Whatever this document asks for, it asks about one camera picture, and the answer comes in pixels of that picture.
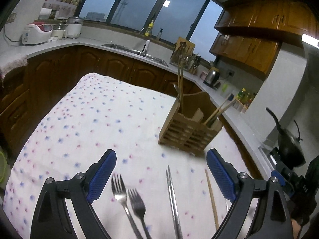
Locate long bamboo chopstick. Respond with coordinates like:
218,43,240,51
205,170,219,231

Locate metal chopstick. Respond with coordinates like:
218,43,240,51
167,165,184,239
165,170,181,239

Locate short bamboo chopstick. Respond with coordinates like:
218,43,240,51
203,94,236,127

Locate metal spoon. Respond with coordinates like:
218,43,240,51
174,83,182,105

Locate dish rack with utensils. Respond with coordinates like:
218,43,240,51
170,37,201,74

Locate kitchen sink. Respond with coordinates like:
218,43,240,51
102,43,168,67

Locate gas stove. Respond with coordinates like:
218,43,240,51
258,146,287,178

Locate left metal fork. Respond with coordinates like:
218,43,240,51
111,174,143,239

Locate metal fork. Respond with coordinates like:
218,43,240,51
111,174,143,239
128,189,151,239

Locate right metal fork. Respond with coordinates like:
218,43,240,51
128,189,151,239

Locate white floral tablecloth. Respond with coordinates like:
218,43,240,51
2,72,257,239

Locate green yellow oil bottle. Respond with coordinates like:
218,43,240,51
237,88,256,107

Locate wooden utensil holder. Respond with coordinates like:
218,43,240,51
158,92,223,155

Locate steel kettle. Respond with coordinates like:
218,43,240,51
204,68,220,87

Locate upper wooden cabinets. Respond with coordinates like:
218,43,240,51
210,0,318,80

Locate white red rice cooker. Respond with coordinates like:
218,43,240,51
22,22,52,45

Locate silver pot cooker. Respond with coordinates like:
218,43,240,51
65,17,84,38

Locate white faucet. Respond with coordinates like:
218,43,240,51
141,39,150,55

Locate yellow soap bottle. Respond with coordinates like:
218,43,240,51
144,20,154,37

